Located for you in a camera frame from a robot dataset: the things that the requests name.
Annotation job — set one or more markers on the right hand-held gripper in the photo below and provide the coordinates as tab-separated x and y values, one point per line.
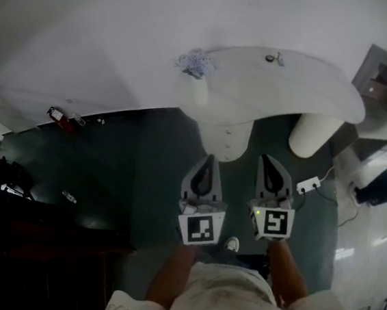
274	223

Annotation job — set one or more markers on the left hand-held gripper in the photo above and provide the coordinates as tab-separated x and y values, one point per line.
201	230

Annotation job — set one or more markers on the white round drawer unit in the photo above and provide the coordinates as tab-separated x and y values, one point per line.
226	140

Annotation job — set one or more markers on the person's right forearm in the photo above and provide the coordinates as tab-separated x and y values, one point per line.
287	271

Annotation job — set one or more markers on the person's left forearm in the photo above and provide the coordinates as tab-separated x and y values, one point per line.
170	277

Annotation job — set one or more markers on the white power strip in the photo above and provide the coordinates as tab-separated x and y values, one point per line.
308	184

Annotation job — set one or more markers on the white round desk leg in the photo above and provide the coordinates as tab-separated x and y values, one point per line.
312	136

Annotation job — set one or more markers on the person's white shoe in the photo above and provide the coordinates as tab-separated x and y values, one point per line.
231	244

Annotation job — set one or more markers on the person's dark trousers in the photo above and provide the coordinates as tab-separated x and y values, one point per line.
240	261

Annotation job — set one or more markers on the white curved desk top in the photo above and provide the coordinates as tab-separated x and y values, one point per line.
269	88

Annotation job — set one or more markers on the white vase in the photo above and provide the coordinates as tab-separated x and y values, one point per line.
197	90

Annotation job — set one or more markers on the person's white printed shirt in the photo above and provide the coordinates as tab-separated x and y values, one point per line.
212	300

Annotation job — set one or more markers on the purple flower bunch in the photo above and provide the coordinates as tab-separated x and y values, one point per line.
195	63

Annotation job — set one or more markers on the small grey desk item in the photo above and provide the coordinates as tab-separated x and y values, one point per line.
279	60

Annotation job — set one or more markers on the small dark round object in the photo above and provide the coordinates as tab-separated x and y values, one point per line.
269	58

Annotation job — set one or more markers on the clear plastic bottle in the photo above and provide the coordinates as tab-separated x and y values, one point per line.
79	119
69	197

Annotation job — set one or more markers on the brown wooden shelf cabinet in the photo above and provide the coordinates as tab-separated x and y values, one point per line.
380	81

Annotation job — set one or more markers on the red fire extinguisher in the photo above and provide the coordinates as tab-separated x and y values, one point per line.
61	120

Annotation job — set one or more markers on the dark wooden furniture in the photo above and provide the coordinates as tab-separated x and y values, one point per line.
43	259

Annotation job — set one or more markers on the black bag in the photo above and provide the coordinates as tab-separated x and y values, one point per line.
11	175

